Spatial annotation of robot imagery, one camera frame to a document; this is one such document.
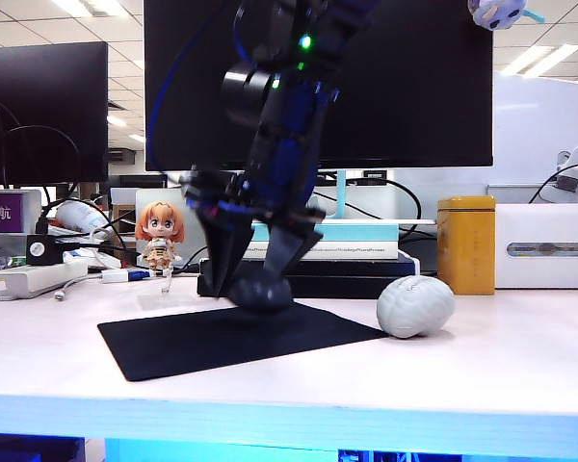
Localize white plastic bottle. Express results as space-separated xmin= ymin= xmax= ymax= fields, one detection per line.
xmin=54 ymin=200 xmax=110 ymax=235

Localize white plush toy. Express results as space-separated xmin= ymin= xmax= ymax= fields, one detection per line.
xmin=466 ymin=0 xmax=546 ymax=33

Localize large black monitor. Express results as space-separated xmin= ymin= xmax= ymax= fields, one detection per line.
xmin=143 ymin=0 xmax=494 ymax=172

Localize white book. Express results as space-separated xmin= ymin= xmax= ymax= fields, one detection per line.
xmin=243 ymin=241 xmax=399 ymax=262

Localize orange-haired anime figurine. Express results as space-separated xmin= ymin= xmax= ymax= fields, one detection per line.
xmin=134 ymin=200 xmax=185 ymax=280

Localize black monitor cable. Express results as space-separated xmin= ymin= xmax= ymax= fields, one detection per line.
xmin=312 ymin=178 xmax=423 ymax=238

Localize black computer mouse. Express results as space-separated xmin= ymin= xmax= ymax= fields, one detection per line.
xmin=227 ymin=270 xmax=293 ymax=315

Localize purple name sign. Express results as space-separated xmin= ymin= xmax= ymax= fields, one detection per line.
xmin=0 ymin=189 xmax=26 ymax=235

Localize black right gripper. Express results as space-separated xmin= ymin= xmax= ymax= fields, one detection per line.
xmin=180 ymin=167 xmax=327 ymax=300

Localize white tissue box organizer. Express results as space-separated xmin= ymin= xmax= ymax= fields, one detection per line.
xmin=493 ymin=202 xmax=578 ymax=291

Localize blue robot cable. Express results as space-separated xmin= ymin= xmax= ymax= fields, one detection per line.
xmin=145 ymin=0 xmax=251 ymax=177

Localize black cube charger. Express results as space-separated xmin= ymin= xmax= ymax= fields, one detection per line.
xmin=25 ymin=234 xmax=65 ymax=267

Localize thin navy book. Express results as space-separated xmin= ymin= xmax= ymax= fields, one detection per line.
xmin=197 ymin=253 xmax=421 ymax=280

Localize white board panel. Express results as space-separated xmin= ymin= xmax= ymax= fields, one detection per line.
xmin=491 ymin=71 xmax=578 ymax=190

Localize stack of books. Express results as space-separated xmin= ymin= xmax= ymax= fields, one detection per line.
xmin=134 ymin=185 xmax=397 ymax=270

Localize grey brain-shaped toy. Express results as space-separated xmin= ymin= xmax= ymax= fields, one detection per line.
xmin=376 ymin=274 xmax=456 ymax=340

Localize smaller black monitor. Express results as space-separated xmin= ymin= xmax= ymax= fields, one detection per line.
xmin=0 ymin=40 xmax=110 ymax=190

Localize teal monitor stand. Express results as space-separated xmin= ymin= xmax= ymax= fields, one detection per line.
xmin=317 ymin=168 xmax=437 ymax=227

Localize black mouse pad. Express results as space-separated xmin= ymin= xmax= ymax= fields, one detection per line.
xmin=96 ymin=301 xmax=389 ymax=383

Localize white cable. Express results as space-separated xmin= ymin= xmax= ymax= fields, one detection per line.
xmin=53 ymin=274 xmax=103 ymax=302

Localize white power strip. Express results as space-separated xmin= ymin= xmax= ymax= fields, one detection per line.
xmin=0 ymin=259 xmax=90 ymax=301

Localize yellow tin canister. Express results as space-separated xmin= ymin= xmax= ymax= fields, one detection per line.
xmin=435 ymin=194 xmax=497 ymax=296

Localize white usb adapter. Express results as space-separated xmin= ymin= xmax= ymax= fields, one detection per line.
xmin=100 ymin=269 xmax=150 ymax=285

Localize clear figurine stand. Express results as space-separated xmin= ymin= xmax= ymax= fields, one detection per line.
xmin=137 ymin=269 xmax=198 ymax=312

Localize black looped cable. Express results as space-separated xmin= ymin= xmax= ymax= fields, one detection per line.
xmin=0 ymin=94 xmax=82 ymax=193

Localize teal book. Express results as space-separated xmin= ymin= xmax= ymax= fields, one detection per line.
xmin=250 ymin=218 xmax=399 ymax=244

